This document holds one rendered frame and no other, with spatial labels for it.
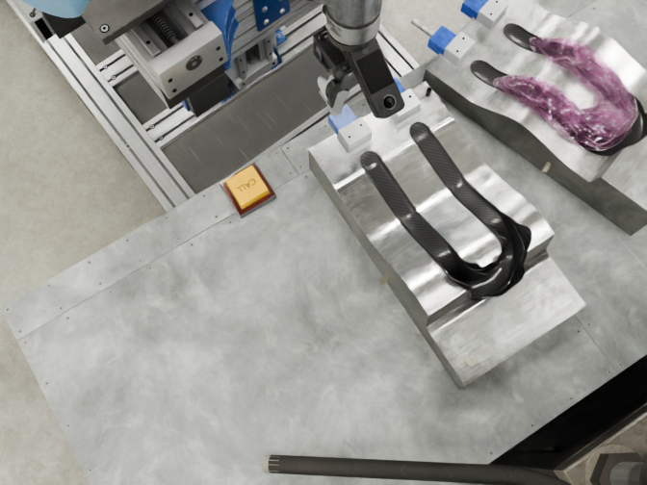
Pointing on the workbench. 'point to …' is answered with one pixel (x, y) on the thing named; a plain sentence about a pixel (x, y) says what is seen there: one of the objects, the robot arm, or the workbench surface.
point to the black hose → (377, 469)
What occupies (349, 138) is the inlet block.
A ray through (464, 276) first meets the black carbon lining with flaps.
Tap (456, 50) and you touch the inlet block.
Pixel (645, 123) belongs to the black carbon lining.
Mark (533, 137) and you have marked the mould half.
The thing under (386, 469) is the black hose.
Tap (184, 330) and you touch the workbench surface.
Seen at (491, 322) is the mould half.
